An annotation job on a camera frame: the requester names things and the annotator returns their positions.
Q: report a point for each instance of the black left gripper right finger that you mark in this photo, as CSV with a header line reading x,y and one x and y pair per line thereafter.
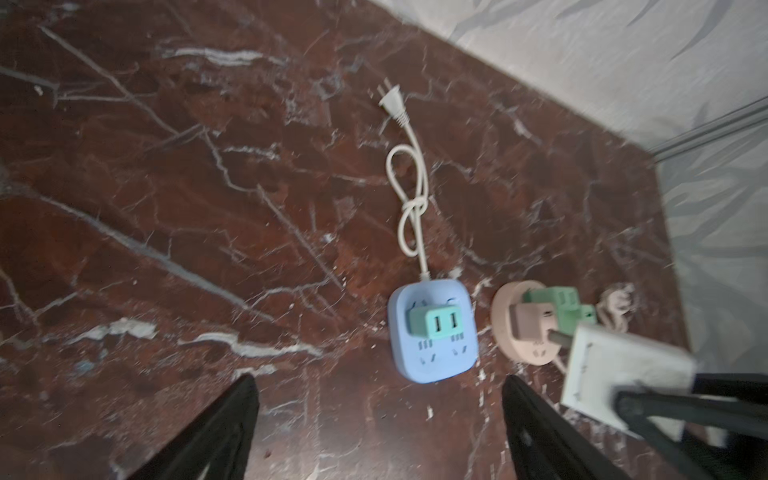
x,y
545,446

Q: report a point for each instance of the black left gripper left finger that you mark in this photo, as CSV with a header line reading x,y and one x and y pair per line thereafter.
x,y
216,444

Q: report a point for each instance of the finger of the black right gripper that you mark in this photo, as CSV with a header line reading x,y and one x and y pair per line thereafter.
x,y
744,457
731,385

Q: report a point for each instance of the white cube adapter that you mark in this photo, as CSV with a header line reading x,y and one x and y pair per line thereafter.
x,y
603,362

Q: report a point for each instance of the light green cube adapter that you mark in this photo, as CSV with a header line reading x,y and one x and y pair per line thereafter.
x,y
565,300

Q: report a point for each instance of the teal cube adapter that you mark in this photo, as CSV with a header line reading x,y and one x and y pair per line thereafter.
x,y
434,322

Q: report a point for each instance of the pink cube adapter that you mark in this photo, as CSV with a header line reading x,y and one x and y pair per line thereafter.
x,y
532,322

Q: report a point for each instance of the white plug of blue strip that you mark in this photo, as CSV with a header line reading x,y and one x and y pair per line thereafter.
x,y
393,103

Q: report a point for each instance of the pink round power strip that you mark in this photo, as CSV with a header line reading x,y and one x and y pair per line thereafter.
x,y
531,353

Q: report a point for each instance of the blue square power strip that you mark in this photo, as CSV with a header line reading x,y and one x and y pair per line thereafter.
x,y
425,361

